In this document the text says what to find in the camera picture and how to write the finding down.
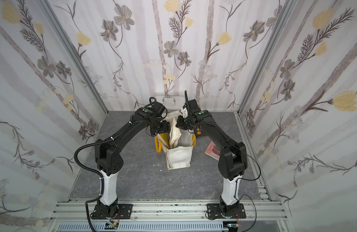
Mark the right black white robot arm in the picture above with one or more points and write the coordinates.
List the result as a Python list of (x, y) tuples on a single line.
[(233, 159)]

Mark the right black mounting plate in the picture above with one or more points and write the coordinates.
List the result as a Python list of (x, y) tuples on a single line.
[(219, 211)]

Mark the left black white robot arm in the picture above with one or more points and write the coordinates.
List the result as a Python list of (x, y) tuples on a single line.
[(107, 153)]

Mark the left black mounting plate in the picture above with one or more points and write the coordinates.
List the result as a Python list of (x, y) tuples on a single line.
[(116, 211)]

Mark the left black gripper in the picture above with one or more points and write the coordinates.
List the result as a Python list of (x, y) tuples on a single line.
[(164, 127)]

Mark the silver aluminium first aid case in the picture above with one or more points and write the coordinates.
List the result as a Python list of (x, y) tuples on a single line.
[(171, 103)]

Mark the black mounting plate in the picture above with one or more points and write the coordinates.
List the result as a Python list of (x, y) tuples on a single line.
[(116, 211), (219, 211)]

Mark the white canvas bag yellow handles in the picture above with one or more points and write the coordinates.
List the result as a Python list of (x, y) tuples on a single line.
[(177, 144)]

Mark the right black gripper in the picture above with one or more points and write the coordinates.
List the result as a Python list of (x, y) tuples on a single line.
[(182, 124)]

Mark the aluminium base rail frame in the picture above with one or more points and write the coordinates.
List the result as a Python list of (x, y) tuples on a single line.
[(193, 216)]

